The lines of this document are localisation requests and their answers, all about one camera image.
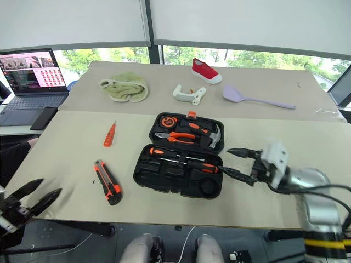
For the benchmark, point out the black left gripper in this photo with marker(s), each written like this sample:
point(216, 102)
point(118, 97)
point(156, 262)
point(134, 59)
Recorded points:
point(15, 211)

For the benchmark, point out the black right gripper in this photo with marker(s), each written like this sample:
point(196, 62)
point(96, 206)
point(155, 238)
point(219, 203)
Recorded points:
point(261, 171)

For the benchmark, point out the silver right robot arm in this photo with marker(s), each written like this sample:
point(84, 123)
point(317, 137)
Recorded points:
point(319, 211)

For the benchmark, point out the black plastic tool case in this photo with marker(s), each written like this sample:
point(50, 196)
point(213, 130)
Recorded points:
point(192, 185)

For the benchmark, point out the seated person dark trousers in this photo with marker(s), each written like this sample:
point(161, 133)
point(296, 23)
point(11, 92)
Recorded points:
point(12, 159)

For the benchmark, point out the black floor rod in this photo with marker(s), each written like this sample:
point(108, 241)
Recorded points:
point(38, 248)

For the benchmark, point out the purple silicone spatula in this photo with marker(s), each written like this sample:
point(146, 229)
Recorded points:
point(233, 94)

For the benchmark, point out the orange black utility knife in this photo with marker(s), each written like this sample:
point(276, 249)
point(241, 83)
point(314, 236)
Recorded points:
point(109, 182)

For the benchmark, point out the black smartphone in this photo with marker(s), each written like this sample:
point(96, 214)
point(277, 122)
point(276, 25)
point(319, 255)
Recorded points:
point(44, 118)

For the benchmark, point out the orange tape measure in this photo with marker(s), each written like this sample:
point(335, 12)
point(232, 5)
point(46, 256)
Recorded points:
point(167, 121)

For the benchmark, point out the grey rounded shape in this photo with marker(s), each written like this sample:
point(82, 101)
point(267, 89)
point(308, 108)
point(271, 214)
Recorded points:
point(209, 248)
point(140, 248)

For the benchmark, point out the white glue gun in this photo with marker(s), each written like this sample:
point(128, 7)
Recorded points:
point(183, 96)

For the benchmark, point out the orange voltage tester pen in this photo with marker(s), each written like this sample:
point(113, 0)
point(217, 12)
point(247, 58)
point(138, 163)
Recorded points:
point(110, 135)

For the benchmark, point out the red child shoe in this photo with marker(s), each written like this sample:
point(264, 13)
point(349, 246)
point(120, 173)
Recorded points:
point(204, 71)

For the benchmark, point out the open grey laptop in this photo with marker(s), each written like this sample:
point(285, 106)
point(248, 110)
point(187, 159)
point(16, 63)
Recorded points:
point(30, 82)

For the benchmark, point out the grey laptop lid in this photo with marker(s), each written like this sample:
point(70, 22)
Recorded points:
point(341, 89)

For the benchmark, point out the green folded towel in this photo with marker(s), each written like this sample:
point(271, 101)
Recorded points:
point(126, 87)

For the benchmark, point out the white roller blind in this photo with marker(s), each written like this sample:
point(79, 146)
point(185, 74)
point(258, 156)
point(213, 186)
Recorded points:
point(74, 22)
point(246, 24)

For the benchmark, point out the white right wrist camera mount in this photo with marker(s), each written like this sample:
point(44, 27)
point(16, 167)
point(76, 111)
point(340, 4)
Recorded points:
point(275, 161)

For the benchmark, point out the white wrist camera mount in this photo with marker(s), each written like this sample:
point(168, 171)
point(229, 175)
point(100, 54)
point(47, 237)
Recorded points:
point(5, 223)
point(275, 161)

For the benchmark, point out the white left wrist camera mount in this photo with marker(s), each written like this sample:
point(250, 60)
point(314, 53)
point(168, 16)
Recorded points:
point(5, 223)

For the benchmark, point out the black table frame bar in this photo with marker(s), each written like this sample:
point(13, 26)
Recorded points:
point(87, 228)
point(285, 235)

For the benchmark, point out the dark window frame pillar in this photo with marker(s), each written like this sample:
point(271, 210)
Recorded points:
point(153, 33)

